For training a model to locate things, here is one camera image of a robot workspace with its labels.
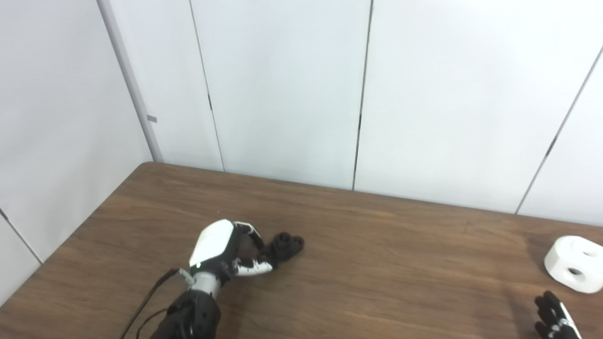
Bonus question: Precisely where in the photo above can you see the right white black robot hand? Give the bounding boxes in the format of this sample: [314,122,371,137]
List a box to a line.
[534,291,583,339]

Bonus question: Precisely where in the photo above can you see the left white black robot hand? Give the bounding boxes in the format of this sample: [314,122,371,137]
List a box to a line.
[188,219,277,284]

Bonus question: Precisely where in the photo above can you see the round white piece with holes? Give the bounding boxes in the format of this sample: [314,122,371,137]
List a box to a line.
[544,236,603,294]

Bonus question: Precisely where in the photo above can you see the black flanged holder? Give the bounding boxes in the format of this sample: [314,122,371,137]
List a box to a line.
[257,232,305,264]

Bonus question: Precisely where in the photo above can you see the thick black left wrist cable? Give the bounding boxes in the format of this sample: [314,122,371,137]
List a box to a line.
[119,268,182,339]

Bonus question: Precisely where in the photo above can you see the thin black left arm wire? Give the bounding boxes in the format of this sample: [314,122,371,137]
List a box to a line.
[136,308,169,339]

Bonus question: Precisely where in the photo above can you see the grey wall corner post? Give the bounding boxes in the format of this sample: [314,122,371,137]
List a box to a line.
[96,0,164,164]

